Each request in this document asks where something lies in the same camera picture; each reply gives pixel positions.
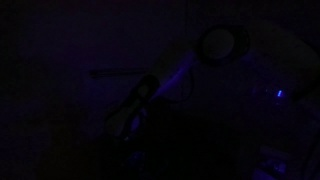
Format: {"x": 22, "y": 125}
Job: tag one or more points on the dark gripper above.
{"x": 120, "y": 121}

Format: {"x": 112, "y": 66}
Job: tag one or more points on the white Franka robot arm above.
{"x": 141, "y": 90}

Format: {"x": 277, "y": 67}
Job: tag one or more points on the device with blue indicator light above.
{"x": 279, "y": 93}

